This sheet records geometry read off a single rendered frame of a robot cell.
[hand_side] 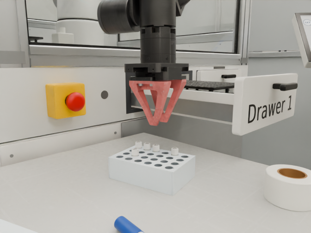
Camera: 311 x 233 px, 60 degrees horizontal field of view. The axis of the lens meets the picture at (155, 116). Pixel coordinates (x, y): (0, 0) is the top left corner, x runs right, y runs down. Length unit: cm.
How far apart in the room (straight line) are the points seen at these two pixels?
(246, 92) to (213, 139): 60
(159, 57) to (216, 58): 67
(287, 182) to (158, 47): 26
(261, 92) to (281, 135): 183
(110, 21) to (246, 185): 34
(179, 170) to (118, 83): 37
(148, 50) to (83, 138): 34
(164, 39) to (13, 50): 31
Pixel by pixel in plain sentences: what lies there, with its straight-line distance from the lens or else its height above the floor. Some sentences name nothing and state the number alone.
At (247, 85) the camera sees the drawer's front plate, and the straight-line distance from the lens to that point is 53.
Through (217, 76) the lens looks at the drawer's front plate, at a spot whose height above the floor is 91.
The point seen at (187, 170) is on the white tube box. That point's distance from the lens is 45.
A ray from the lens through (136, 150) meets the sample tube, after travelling 46.
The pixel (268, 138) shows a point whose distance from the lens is 245.
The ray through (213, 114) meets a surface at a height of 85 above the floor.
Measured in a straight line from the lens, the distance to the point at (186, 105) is 61.
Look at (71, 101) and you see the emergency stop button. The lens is 57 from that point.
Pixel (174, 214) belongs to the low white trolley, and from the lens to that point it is 38.
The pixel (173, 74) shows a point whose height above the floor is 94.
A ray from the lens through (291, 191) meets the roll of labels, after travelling 41.
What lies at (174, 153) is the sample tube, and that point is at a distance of 47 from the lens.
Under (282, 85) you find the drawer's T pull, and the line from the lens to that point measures 61.
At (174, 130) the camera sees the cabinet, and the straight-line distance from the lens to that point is 90.
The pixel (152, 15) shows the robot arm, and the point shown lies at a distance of 43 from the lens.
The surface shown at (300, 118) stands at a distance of 234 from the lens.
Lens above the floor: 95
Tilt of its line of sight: 11 degrees down
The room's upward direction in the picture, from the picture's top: straight up
